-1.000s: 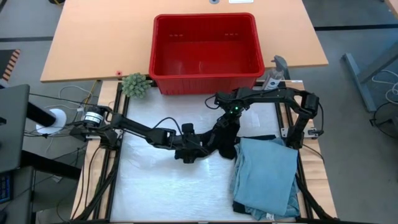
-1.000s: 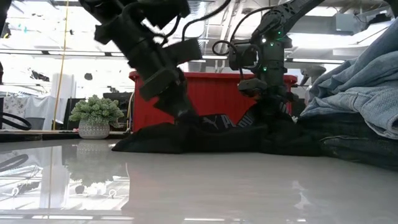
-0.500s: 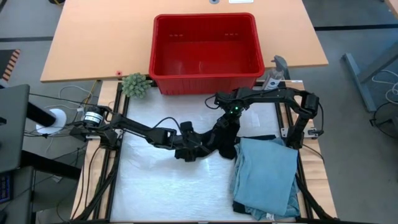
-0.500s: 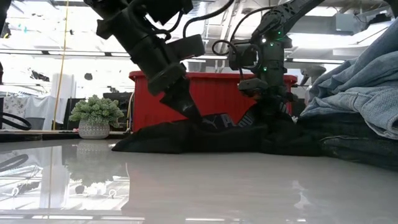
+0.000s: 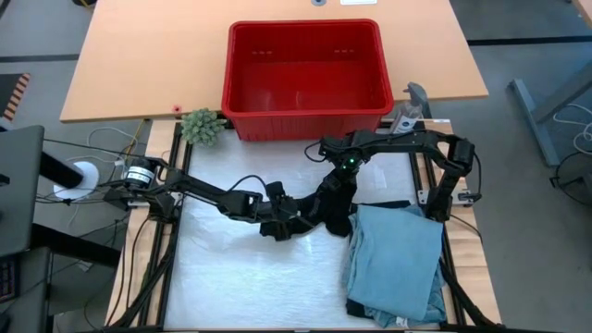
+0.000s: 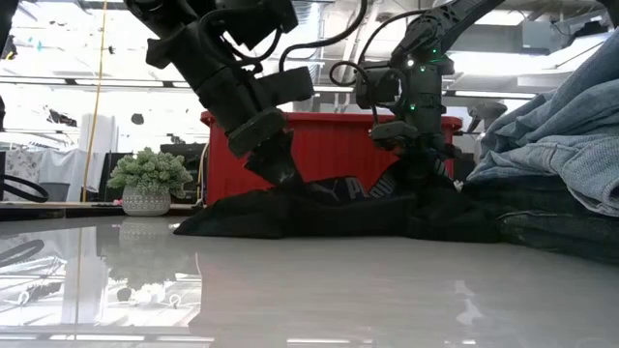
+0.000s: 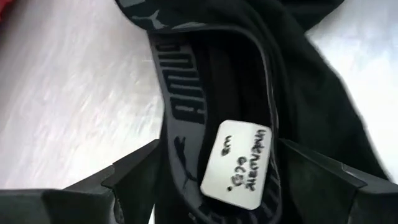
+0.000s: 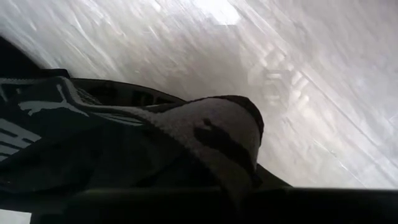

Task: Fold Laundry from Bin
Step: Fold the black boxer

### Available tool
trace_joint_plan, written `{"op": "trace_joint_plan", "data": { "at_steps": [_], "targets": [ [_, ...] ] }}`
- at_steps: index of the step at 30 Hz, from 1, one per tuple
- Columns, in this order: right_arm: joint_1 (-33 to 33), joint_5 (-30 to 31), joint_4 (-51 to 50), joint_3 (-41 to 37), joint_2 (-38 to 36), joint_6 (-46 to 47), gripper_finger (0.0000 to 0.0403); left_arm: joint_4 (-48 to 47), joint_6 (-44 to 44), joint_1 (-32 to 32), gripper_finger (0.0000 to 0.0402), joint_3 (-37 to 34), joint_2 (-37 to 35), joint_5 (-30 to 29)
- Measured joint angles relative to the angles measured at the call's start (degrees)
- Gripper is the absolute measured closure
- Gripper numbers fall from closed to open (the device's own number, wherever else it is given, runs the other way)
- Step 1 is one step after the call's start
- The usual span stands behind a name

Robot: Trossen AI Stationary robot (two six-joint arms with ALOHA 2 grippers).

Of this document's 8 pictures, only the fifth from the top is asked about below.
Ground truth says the yellow cord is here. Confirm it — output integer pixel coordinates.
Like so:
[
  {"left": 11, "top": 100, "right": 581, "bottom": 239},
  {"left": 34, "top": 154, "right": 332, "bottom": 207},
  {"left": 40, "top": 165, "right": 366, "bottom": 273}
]
[{"left": 123, "top": 118, "right": 148, "bottom": 161}]

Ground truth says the black keyboard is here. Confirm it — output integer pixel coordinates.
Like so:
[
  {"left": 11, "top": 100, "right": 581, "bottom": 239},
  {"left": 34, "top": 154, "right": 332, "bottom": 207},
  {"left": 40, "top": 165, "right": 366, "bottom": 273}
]
[{"left": 0, "top": 257, "right": 20, "bottom": 304}]

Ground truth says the dark navy garment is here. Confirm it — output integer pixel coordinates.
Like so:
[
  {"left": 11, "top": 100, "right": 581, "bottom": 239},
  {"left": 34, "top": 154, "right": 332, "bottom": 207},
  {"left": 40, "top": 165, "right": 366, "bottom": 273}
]
[{"left": 345, "top": 199, "right": 413, "bottom": 320}]

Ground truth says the light wooden desk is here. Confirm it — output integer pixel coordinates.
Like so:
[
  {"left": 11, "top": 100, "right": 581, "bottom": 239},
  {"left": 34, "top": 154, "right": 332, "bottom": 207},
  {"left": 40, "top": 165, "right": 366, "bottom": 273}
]
[{"left": 59, "top": 0, "right": 490, "bottom": 124}]

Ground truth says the black aluminium table frame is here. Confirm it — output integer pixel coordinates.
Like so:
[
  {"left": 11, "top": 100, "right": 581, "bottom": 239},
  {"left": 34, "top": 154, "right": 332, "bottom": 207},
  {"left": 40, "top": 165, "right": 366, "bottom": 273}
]
[{"left": 104, "top": 119, "right": 503, "bottom": 333}]

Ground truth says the white padded table mat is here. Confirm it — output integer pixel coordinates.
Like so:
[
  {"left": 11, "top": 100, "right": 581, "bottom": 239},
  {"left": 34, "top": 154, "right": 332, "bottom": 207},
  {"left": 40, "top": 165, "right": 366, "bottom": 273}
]
[{"left": 164, "top": 127, "right": 440, "bottom": 330}]

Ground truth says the red plastic laundry bin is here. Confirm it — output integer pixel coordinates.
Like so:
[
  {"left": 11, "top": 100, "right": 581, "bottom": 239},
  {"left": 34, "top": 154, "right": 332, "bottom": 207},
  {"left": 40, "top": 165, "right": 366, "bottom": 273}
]
[{"left": 220, "top": 18, "right": 396, "bottom": 142}]

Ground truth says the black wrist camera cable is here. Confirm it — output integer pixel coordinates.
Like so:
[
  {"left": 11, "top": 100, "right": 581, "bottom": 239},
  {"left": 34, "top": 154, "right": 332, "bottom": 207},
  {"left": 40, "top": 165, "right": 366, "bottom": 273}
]
[
  {"left": 228, "top": 173, "right": 270, "bottom": 196},
  {"left": 302, "top": 141, "right": 327, "bottom": 164}
]

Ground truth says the black power adapter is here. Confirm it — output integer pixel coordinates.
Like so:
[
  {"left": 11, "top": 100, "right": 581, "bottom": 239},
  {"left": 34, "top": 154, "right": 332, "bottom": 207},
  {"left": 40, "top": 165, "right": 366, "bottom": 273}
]
[{"left": 103, "top": 187, "right": 152, "bottom": 210}]

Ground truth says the dark grey monitor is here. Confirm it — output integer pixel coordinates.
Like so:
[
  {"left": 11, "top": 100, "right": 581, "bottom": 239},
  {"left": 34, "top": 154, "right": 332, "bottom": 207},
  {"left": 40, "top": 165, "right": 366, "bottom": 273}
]
[{"left": 0, "top": 124, "right": 46, "bottom": 258}]

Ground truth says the black chair base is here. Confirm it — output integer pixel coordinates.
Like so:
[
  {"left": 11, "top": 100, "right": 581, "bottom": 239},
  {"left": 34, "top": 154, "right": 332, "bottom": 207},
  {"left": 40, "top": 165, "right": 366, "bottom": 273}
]
[{"left": 549, "top": 151, "right": 592, "bottom": 214}]

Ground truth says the light blue denim garment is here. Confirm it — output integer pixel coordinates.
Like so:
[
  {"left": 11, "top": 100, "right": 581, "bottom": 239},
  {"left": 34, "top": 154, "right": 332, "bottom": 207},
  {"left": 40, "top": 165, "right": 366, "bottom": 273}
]
[{"left": 344, "top": 203, "right": 445, "bottom": 323}]

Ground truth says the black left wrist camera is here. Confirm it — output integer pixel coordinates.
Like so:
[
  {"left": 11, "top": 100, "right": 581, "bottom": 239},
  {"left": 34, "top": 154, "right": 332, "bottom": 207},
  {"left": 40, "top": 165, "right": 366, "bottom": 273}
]
[{"left": 265, "top": 181, "right": 287, "bottom": 204}]

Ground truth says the black monitor pole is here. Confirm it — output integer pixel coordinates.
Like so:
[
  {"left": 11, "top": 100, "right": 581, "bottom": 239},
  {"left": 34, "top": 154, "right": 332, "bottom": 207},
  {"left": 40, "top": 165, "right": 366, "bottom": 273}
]
[{"left": 39, "top": 147, "right": 89, "bottom": 190}]

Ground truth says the grey desk leg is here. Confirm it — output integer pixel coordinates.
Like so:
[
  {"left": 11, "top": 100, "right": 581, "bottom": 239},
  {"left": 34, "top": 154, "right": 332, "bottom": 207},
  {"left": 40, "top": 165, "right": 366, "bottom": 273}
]
[{"left": 507, "top": 59, "right": 592, "bottom": 167}]

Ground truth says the white round base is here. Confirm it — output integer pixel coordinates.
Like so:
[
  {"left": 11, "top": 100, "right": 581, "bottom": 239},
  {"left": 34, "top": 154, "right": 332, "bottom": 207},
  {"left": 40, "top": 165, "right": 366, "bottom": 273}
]
[{"left": 52, "top": 159, "right": 101, "bottom": 202}]

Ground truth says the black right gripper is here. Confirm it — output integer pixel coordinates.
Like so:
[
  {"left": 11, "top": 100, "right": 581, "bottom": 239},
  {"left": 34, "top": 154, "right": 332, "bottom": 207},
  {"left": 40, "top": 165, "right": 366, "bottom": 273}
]
[{"left": 317, "top": 129, "right": 372, "bottom": 187}]

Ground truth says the silver metal bracket plate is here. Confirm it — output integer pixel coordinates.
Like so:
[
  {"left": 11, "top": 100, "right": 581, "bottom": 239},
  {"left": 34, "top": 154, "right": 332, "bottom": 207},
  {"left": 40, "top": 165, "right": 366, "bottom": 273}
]
[{"left": 417, "top": 188, "right": 476, "bottom": 205}]

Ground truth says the small potted green plant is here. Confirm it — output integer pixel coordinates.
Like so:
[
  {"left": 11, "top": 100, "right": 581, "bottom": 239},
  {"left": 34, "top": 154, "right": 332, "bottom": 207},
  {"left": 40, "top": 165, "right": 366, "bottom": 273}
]
[{"left": 179, "top": 107, "right": 228, "bottom": 148}]

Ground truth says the clear spray bottle grey trigger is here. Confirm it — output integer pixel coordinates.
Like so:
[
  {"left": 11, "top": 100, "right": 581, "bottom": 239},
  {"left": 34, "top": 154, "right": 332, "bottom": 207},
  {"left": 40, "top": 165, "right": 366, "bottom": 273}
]
[{"left": 390, "top": 82, "right": 430, "bottom": 136}]

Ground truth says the small black garment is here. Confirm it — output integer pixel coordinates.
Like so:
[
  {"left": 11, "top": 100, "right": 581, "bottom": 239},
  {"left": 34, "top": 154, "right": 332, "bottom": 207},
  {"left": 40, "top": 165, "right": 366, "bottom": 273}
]
[{"left": 258, "top": 169, "right": 360, "bottom": 241}]

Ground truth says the white floor cable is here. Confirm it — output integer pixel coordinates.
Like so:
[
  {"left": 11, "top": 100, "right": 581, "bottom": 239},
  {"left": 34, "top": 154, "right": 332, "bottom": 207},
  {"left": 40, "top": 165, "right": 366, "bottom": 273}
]
[{"left": 551, "top": 102, "right": 592, "bottom": 156}]

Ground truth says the blue white striped shirt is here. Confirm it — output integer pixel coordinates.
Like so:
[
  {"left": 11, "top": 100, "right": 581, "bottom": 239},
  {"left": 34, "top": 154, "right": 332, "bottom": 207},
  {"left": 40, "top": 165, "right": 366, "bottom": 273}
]
[{"left": 349, "top": 205, "right": 449, "bottom": 329}]

